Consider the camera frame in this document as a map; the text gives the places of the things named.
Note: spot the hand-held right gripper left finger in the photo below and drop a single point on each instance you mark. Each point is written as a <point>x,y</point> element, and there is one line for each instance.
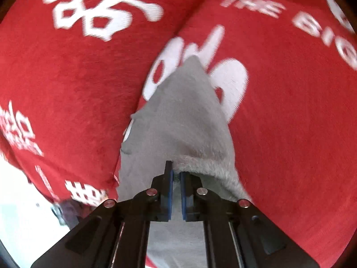
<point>169,195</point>

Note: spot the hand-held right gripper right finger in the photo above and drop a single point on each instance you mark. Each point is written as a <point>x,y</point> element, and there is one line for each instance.
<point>184,195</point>

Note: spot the grey sweatshirt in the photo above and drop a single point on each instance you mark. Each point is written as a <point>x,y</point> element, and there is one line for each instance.
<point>181,117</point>

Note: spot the red blanket with white lettering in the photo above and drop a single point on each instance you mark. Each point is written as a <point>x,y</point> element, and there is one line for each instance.
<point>284,122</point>

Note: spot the red printed sofa back cushion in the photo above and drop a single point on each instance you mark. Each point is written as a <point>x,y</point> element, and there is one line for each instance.
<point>78,89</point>

